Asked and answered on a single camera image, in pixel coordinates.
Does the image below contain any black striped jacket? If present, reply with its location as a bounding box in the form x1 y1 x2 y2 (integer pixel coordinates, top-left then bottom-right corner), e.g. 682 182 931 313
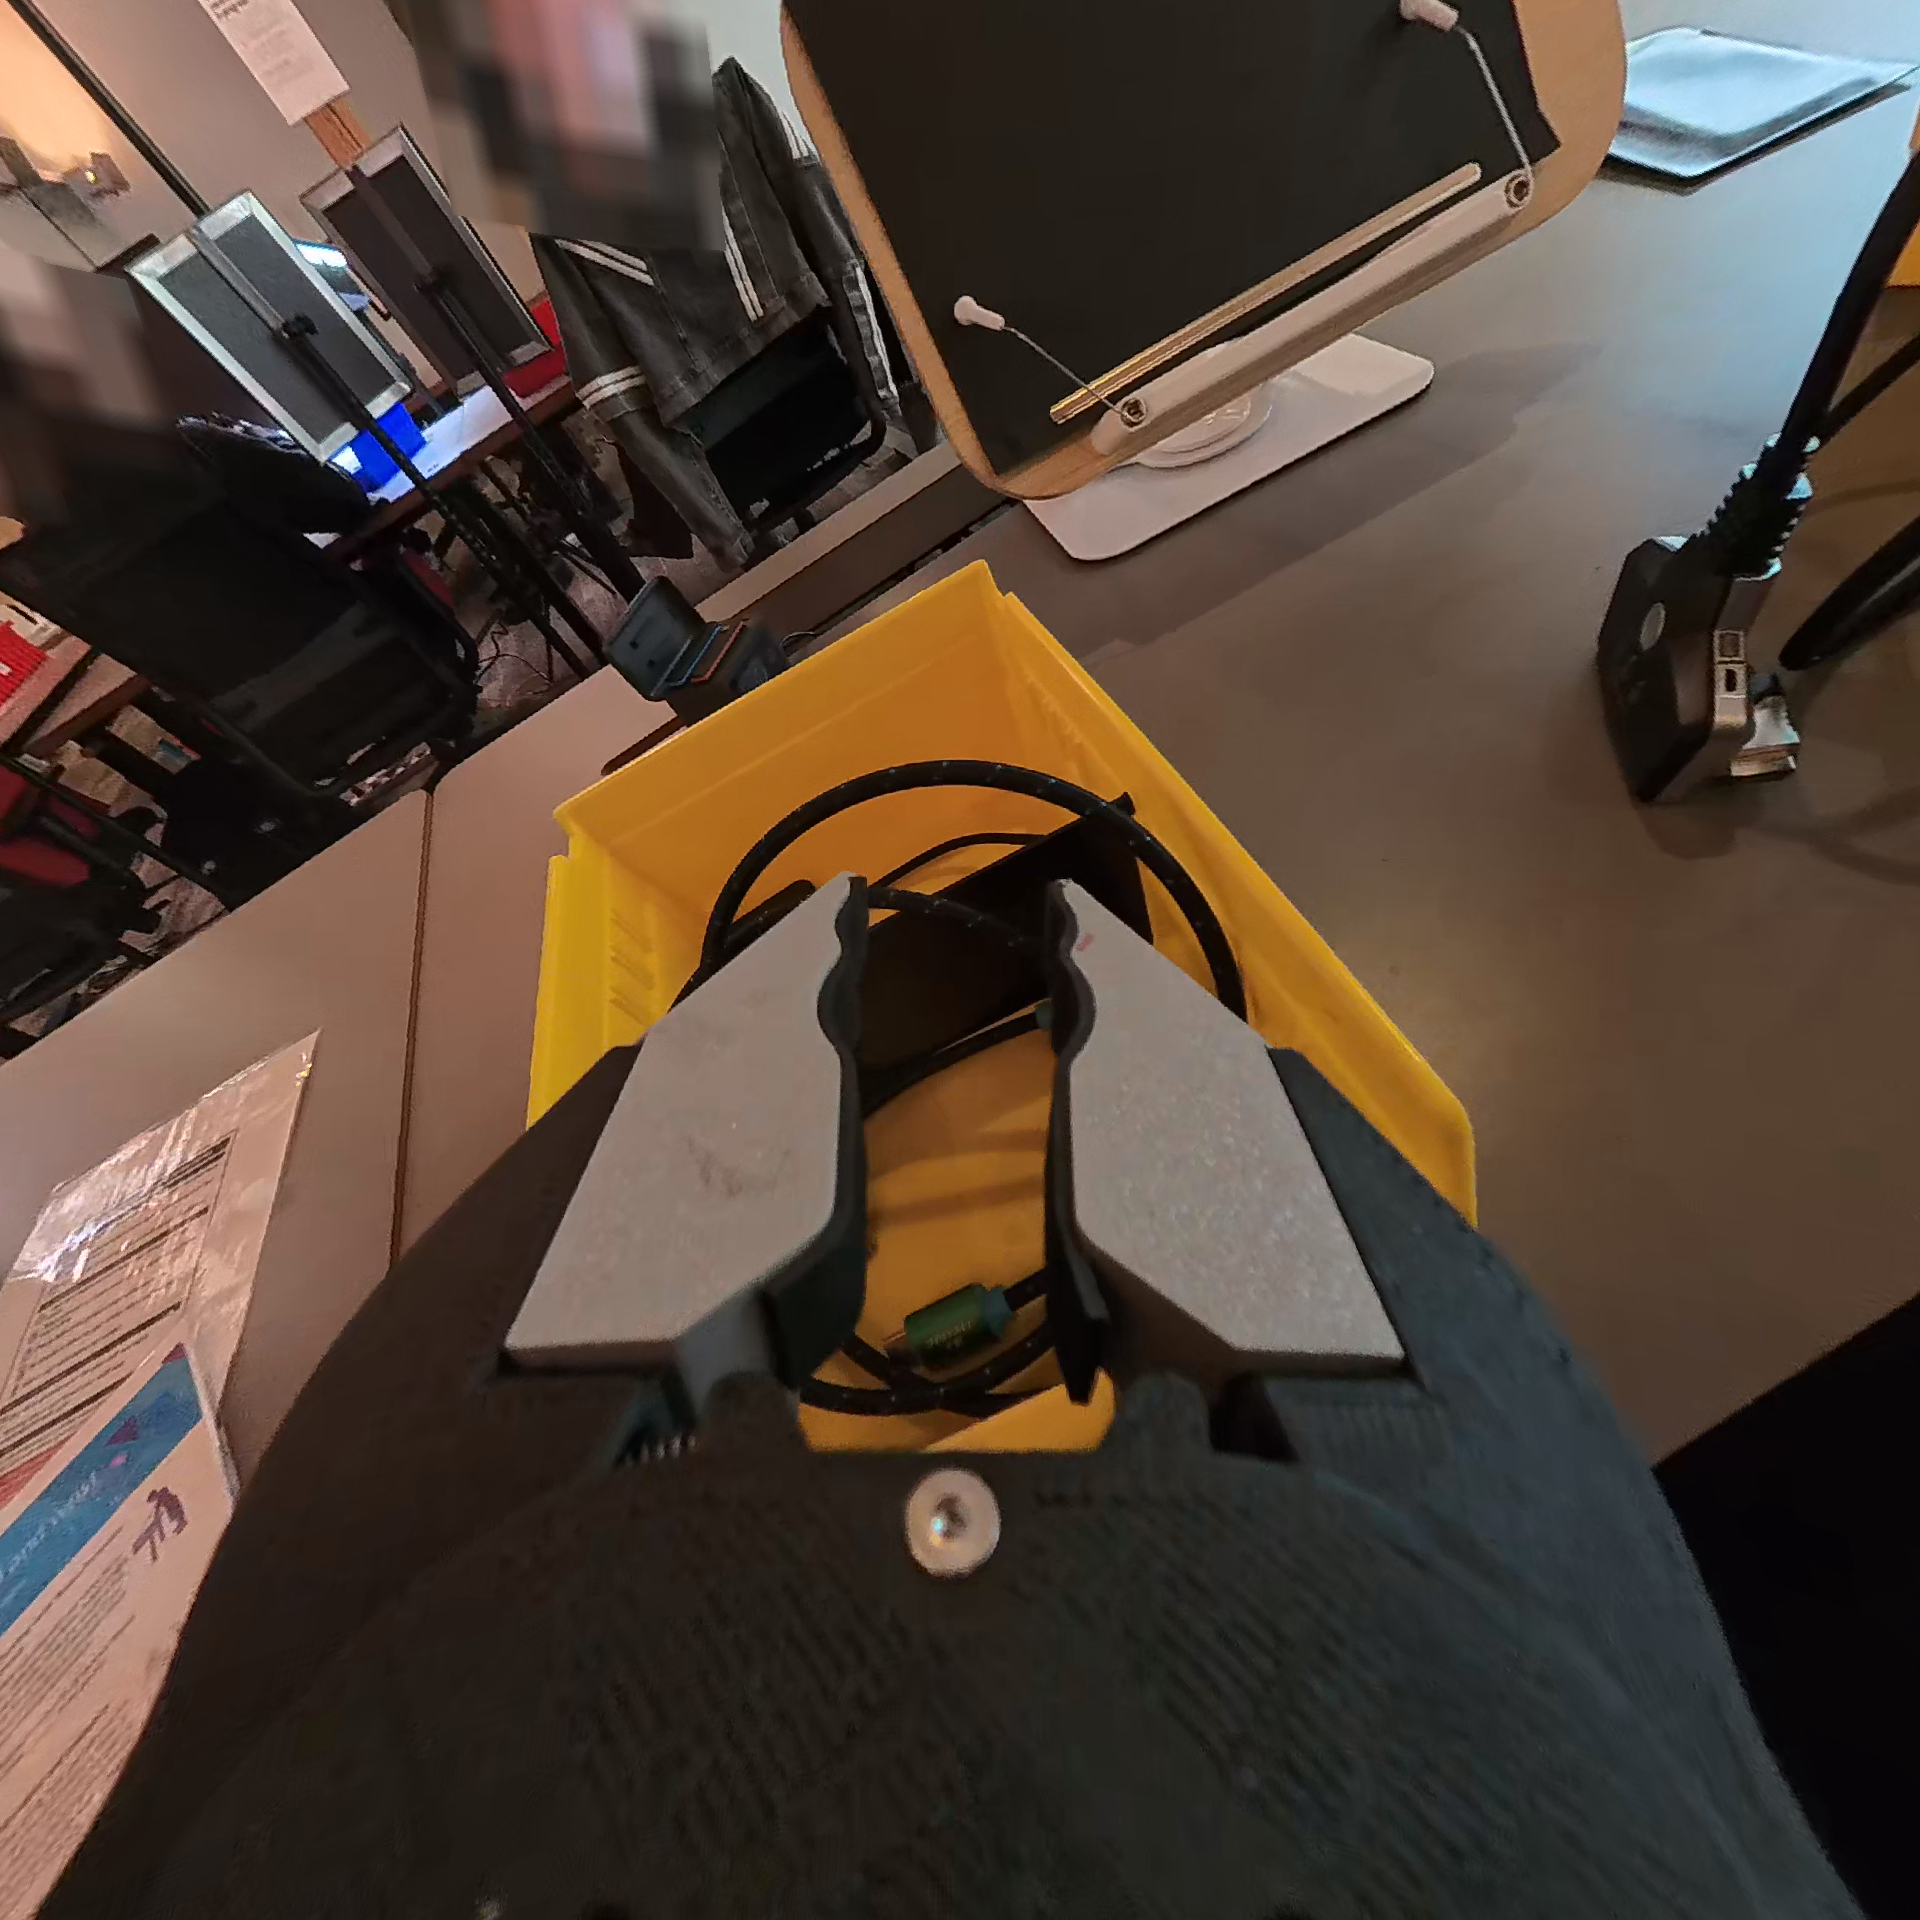
532 60 901 564

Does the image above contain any white tethered pin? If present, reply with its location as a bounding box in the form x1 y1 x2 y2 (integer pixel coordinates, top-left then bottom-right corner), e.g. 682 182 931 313
954 294 1158 431
1398 0 1540 209

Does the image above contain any black charging case with display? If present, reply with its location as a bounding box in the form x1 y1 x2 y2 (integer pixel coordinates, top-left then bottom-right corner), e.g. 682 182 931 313
606 577 789 726

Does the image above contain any yellow plastic bin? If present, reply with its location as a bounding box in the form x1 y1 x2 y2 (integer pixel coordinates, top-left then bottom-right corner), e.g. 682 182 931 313
528 558 1480 1459

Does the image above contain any metal hdmi port hub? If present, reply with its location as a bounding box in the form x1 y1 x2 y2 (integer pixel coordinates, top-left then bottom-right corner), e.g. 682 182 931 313
1594 151 1920 804

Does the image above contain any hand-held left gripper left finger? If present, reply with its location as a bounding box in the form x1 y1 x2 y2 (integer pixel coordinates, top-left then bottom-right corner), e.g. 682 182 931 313
502 875 872 1374

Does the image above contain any white paper sign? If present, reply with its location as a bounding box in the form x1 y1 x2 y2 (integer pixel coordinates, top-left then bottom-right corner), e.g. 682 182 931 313
193 0 350 127

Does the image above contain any black board on white stand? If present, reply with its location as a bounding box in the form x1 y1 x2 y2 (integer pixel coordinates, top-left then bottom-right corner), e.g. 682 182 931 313
779 0 1630 564

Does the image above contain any printed sheet in plastic sleeve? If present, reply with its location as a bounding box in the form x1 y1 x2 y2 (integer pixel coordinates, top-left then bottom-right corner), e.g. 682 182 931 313
0 1032 319 1519

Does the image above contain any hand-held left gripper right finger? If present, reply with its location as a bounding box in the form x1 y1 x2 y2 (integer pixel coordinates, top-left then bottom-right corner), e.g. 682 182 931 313
1041 880 1408 1405

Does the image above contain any grey flat pad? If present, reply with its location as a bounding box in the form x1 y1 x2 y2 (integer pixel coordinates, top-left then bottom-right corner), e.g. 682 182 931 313
1602 25 1920 186

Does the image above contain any person's black trouser leg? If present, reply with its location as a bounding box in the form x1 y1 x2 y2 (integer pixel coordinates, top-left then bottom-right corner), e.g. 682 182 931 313
1650 1297 1920 1920

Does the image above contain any black cardboard sheet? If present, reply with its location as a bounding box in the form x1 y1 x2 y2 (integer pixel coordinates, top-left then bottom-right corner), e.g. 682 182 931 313
862 802 1158 1069

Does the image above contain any grey panel on stand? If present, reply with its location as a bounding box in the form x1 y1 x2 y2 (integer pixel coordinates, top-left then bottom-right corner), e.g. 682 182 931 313
299 127 554 397
125 191 413 462

